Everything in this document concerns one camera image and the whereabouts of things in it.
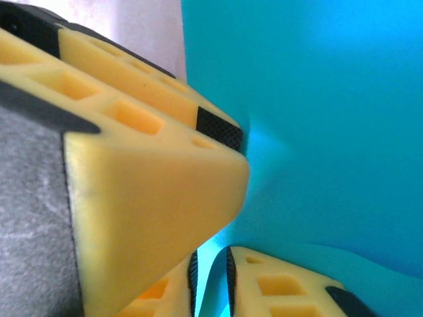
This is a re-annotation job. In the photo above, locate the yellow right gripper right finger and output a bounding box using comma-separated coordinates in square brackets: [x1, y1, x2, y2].
[223, 246, 377, 317]

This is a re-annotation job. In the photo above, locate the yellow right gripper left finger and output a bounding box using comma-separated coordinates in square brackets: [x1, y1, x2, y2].
[114, 250, 199, 317]

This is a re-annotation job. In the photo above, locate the blue square paper sheet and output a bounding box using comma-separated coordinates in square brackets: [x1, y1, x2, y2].
[180, 0, 423, 317]

